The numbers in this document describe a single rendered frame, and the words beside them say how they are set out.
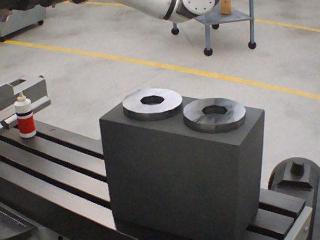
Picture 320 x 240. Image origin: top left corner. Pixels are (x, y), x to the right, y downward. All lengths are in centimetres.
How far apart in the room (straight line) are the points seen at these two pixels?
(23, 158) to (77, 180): 16
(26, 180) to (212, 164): 43
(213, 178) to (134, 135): 13
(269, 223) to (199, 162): 19
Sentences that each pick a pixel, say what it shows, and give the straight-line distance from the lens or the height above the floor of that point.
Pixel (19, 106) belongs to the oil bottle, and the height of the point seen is 99.
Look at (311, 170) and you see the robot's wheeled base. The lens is 150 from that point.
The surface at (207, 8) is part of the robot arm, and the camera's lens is 109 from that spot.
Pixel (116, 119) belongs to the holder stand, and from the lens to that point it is 72.
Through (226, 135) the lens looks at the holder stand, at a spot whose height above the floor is 109.
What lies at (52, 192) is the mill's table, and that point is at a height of 90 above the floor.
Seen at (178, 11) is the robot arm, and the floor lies 115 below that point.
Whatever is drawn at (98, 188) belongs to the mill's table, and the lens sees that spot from 90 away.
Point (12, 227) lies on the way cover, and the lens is 95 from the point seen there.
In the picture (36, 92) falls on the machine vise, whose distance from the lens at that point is 125.
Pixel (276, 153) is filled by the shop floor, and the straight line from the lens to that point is 279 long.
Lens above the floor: 140
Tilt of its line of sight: 26 degrees down
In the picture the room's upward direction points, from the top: 4 degrees counter-clockwise
